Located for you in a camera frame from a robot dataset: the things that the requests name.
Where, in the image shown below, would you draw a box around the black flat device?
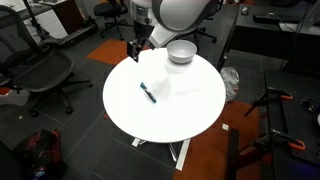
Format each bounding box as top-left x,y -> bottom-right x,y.
252,12 -> 282,25

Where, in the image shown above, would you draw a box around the black tripod stand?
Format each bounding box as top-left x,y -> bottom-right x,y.
23,0 -> 51,41

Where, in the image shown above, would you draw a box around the black workbench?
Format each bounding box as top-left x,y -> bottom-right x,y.
264,69 -> 320,180

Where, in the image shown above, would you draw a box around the small black office chair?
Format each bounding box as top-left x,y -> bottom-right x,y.
93,0 -> 138,42

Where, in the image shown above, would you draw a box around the black low platform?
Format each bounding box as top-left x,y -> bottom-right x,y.
39,16 -> 99,48

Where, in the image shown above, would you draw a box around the black clamp with orange handle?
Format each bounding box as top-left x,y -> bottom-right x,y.
249,129 -> 307,158
243,87 -> 294,118

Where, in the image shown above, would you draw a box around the white floor object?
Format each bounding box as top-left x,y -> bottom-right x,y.
0,87 -> 33,107

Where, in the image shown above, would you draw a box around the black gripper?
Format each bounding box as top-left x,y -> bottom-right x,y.
126,24 -> 153,64

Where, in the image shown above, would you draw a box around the black swivel chair base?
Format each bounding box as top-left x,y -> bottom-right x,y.
194,25 -> 218,44

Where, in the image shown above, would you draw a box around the dark wooden cabinet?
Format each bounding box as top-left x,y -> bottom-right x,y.
49,0 -> 84,36

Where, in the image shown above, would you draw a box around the grey bowl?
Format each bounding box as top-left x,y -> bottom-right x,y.
166,39 -> 198,65

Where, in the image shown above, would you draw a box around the white plastic bag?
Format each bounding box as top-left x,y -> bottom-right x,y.
219,66 -> 241,104

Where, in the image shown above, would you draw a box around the red and black bag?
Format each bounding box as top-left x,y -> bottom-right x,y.
13,129 -> 68,180

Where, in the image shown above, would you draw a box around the white desk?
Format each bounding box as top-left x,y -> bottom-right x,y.
0,0 -> 69,41

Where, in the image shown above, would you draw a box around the white metal table base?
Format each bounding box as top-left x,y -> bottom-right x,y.
131,137 -> 192,172

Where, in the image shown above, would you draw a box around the small black device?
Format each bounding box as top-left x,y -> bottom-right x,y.
300,96 -> 320,115

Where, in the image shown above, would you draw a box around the black marker pen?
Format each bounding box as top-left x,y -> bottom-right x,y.
139,81 -> 158,105

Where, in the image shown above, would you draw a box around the large black mesh office chair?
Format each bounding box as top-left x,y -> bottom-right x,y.
0,4 -> 94,118

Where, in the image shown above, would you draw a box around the black desk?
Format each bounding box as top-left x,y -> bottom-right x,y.
216,0 -> 320,73

